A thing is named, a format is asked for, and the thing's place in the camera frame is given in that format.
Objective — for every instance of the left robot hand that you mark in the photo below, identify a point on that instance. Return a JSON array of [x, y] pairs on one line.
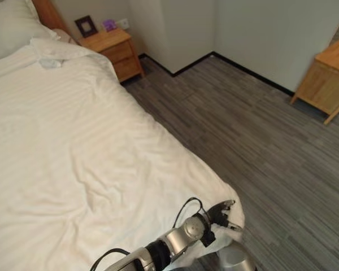
[[220, 216]]

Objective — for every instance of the white striped duvet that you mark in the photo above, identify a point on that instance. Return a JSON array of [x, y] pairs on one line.
[[73, 141]]

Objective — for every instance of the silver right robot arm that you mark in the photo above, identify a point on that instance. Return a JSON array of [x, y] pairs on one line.
[[236, 258]]

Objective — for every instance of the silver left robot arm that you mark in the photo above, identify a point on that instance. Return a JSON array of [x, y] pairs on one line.
[[183, 234]]

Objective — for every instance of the black baseboard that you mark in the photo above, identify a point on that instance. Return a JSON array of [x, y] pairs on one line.
[[172, 74]]

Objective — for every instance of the wooden side table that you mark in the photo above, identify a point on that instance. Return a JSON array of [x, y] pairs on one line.
[[325, 76]]

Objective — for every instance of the wooden nightstand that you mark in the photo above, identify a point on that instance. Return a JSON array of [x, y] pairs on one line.
[[118, 53]]

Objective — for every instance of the small purple item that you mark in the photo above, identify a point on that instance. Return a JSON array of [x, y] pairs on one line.
[[109, 25]]

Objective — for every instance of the small folded white cloth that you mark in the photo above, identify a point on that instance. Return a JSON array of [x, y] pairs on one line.
[[49, 63]]

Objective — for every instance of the wooden headboard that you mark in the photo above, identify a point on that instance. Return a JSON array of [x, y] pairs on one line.
[[49, 11]]

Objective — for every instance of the white pillow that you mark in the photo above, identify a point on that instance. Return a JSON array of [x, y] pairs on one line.
[[8, 25]]

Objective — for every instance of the white wall socket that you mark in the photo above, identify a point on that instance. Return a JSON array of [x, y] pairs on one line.
[[123, 23]]

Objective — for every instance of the dark picture frame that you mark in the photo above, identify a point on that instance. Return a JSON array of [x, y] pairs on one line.
[[86, 26]]

